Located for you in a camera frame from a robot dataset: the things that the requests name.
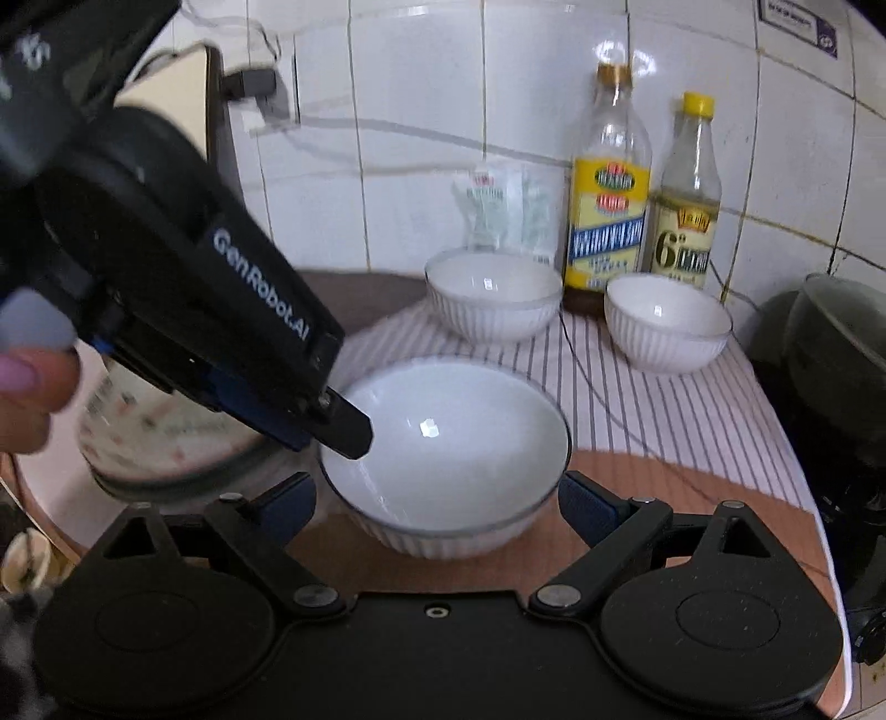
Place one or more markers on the beige cup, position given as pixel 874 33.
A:
pixel 24 561

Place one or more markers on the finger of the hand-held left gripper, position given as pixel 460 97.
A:
pixel 342 429

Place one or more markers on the clear plastic seasoning bag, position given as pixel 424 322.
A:
pixel 538 218
pixel 484 208

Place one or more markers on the cream cutting board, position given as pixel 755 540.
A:
pixel 180 90

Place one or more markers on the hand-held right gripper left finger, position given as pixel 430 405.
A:
pixel 287 502

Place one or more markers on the cooking wine bottle yellow label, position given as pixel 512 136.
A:
pixel 608 208

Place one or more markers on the striped brown table mat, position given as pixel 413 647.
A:
pixel 657 429

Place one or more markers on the dark wall sticker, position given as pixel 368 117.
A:
pixel 796 24

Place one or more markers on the black charger plug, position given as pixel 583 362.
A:
pixel 250 83

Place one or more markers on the black pan with lid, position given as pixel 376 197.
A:
pixel 841 318

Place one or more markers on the white wall socket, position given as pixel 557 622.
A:
pixel 280 111

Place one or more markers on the black gas stove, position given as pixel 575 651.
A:
pixel 865 588

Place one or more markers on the white ribbed bowl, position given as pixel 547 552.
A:
pixel 491 291
pixel 668 322
pixel 443 443

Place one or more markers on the person's left hand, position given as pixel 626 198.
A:
pixel 31 394

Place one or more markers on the vinegar bottle yellow cap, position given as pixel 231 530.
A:
pixel 685 221

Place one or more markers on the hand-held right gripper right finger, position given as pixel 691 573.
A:
pixel 588 505

